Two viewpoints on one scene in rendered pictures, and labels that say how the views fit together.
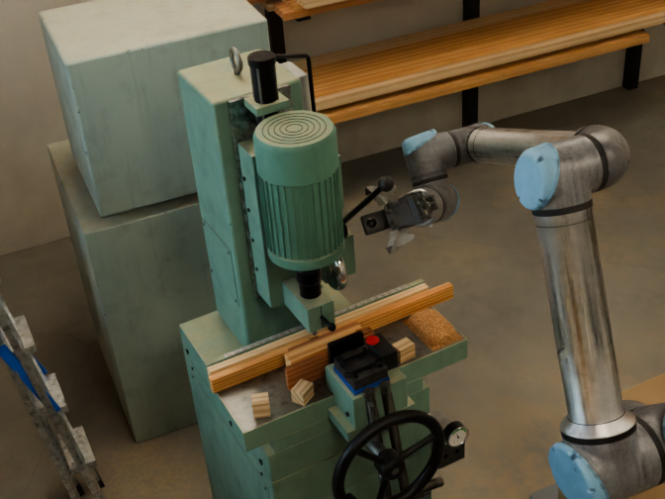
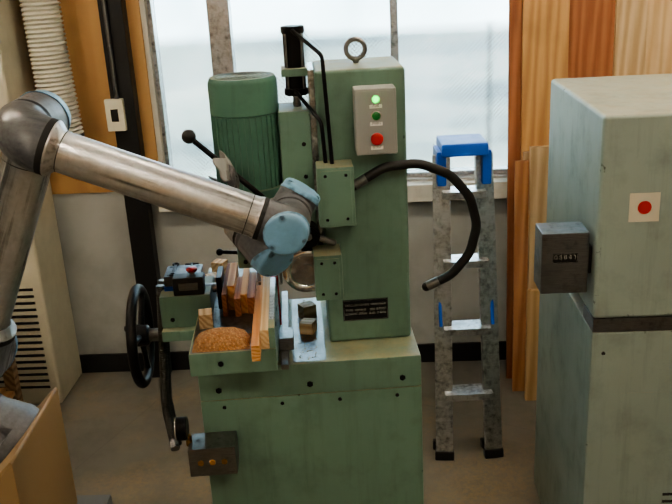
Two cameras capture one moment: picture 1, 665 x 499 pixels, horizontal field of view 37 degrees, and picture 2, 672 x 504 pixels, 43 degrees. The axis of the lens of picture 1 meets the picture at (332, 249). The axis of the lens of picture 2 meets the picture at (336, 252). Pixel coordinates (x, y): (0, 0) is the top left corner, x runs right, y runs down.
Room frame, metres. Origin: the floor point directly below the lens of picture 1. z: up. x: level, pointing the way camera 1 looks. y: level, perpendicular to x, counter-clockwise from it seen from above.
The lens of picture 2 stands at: (2.93, -1.86, 1.79)
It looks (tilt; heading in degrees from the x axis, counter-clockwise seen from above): 19 degrees down; 113
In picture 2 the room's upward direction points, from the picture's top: 3 degrees counter-clockwise
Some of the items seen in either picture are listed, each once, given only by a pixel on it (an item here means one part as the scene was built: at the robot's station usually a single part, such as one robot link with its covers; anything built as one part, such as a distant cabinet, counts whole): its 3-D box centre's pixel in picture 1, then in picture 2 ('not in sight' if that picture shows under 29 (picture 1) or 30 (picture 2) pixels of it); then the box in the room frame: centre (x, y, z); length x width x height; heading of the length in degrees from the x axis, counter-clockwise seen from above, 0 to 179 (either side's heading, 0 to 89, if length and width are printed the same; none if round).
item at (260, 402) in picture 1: (260, 405); (219, 267); (1.67, 0.19, 0.92); 0.04 x 0.04 x 0.04; 5
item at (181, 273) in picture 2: (367, 361); (184, 277); (1.71, -0.06, 0.99); 0.13 x 0.11 x 0.06; 116
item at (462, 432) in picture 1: (454, 436); (183, 431); (1.79, -0.27, 0.65); 0.06 x 0.04 x 0.08; 116
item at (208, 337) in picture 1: (299, 366); (308, 341); (1.98, 0.11, 0.76); 0.57 x 0.45 x 0.09; 26
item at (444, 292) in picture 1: (336, 335); (259, 298); (1.90, 0.01, 0.92); 0.67 x 0.02 x 0.04; 116
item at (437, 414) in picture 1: (439, 438); (213, 453); (1.86, -0.24, 0.58); 0.12 x 0.08 x 0.08; 26
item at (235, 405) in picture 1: (349, 379); (222, 314); (1.79, -0.01, 0.87); 0.61 x 0.30 x 0.06; 116
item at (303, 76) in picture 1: (291, 100); (375, 119); (2.22, 0.07, 1.40); 0.10 x 0.06 x 0.16; 26
